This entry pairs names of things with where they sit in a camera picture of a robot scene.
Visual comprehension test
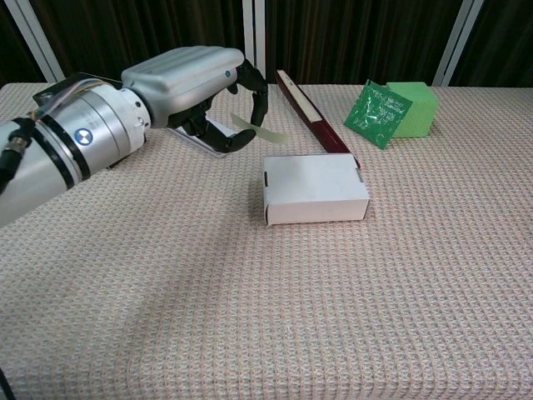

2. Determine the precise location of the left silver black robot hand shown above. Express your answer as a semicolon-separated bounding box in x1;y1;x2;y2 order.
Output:
120;47;268;154

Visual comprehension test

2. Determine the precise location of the pale green paper strip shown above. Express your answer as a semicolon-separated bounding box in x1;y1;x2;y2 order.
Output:
230;112;289;145

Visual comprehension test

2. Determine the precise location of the white cardboard box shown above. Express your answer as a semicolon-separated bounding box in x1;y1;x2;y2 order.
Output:
262;153;371;227

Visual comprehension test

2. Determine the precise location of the long white flat device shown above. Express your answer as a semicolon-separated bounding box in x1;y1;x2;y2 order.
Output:
174;117;235;158

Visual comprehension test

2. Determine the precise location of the green card packet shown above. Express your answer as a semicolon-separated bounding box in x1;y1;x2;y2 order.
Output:
343;79;414;149

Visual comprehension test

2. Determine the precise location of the beige woven tablecloth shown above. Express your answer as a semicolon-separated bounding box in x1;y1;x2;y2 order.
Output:
0;82;533;400

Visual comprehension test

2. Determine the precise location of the light green cube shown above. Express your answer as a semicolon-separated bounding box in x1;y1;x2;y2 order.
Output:
385;82;441;140

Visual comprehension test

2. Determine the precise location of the white partition frame post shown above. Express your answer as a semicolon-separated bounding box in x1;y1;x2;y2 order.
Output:
431;0;486;87
242;0;268;85
7;0;67;83

